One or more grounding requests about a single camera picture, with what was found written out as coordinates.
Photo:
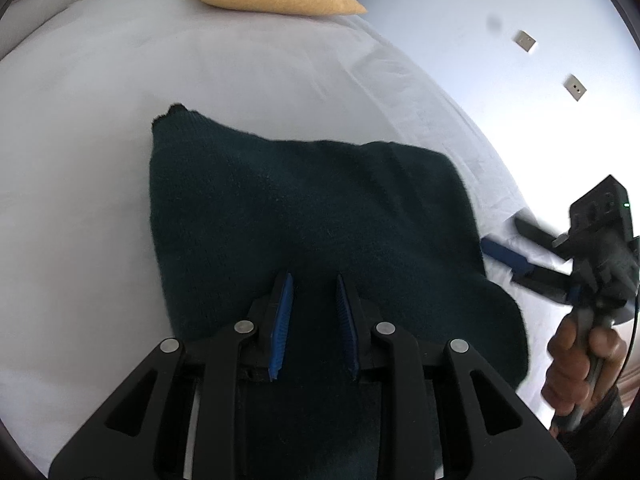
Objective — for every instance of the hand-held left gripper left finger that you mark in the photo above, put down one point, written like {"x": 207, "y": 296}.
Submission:
{"x": 281, "y": 325}

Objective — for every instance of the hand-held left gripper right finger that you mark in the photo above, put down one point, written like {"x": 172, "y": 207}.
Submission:
{"x": 346, "y": 320}

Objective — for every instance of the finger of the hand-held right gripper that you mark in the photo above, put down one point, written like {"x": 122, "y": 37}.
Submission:
{"x": 500, "y": 251}
{"x": 532, "y": 232}

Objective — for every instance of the dark green knit sweater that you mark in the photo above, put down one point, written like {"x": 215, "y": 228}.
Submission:
{"x": 300, "y": 210}

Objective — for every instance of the person's right forearm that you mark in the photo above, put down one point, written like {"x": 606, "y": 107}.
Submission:
{"x": 600, "y": 425}

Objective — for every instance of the person's right hand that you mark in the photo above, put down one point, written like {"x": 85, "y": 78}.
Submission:
{"x": 562, "y": 360}

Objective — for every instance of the white bed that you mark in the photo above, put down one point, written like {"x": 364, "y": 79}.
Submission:
{"x": 100, "y": 110}

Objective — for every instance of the white pillow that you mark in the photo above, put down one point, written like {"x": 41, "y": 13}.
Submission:
{"x": 30, "y": 15}

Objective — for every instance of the wall socket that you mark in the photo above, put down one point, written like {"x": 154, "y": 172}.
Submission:
{"x": 525, "y": 40}
{"x": 575, "y": 87}

